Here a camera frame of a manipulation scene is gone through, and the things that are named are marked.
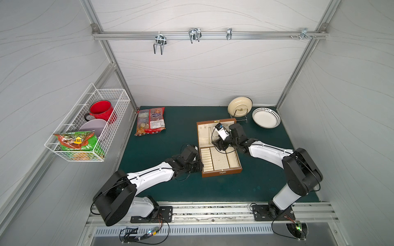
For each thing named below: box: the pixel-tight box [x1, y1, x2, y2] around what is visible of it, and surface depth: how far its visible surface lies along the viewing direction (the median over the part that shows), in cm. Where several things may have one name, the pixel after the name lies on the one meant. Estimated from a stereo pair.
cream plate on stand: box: [227, 96, 253, 118], surface depth 104 cm
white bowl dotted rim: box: [251, 107, 282, 129], surface depth 115 cm
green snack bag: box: [52, 130, 98, 152], surface depth 55 cm
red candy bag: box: [134, 107, 166, 137], surface depth 108 cm
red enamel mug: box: [84, 99, 118, 125], surface depth 67 cm
